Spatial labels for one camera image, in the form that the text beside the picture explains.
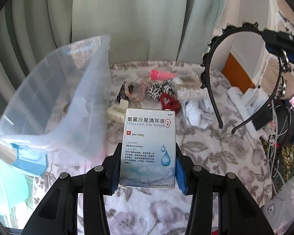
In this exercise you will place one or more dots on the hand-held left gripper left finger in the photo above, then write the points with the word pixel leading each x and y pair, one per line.
pixel 116 178

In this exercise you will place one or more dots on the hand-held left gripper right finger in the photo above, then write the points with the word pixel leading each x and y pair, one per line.
pixel 180 176

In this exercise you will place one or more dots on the white blue medicine box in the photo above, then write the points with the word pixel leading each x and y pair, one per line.
pixel 149 151

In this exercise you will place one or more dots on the white paper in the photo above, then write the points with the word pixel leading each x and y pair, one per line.
pixel 193 112

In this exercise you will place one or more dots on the black lace headband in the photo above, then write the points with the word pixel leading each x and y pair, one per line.
pixel 210 61

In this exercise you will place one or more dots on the cream plastic hair clip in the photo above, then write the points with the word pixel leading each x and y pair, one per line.
pixel 116 112

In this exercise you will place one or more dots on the red hair claw clip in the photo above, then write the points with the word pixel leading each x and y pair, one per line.
pixel 170 104

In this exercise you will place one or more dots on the pack of cotton swabs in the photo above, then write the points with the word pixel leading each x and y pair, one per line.
pixel 188 90

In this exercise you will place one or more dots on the leopard print scrunchie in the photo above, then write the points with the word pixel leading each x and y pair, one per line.
pixel 161 89

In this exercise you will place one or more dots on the clear plastic storage container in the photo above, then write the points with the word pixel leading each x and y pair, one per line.
pixel 63 78

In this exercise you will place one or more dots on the headboard with lace cover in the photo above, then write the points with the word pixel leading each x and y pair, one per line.
pixel 250 61

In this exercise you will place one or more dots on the white power strip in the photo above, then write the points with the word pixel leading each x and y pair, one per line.
pixel 240 105

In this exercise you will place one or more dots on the black bag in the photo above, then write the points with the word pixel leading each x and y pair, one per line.
pixel 284 124

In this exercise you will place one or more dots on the black power adapter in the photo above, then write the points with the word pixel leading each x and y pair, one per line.
pixel 262 120

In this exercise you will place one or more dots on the green floral quilt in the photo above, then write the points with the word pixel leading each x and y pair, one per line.
pixel 291 161

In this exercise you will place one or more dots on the grey green curtain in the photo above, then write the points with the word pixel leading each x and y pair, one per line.
pixel 137 17

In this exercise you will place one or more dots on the orange wooden bed frame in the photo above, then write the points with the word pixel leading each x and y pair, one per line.
pixel 235 71

